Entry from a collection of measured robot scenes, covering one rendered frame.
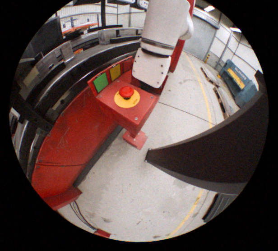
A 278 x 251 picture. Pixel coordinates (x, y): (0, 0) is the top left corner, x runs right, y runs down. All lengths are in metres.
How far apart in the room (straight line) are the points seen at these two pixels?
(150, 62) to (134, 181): 1.04
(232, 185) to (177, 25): 0.28
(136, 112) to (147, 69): 0.12
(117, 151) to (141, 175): 0.41
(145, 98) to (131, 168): 0.85
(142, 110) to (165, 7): 0.24
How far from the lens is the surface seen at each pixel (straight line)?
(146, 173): 0.99
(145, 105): 0.20
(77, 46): 0.69
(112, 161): 0.99
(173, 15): 0.18
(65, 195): 1.21
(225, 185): 0.18
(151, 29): 0.18
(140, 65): 0.23
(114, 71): 0.26
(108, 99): 0.23
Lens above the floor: 0.95
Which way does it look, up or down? 60 degrees down
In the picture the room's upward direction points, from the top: 7 degrees clockwise
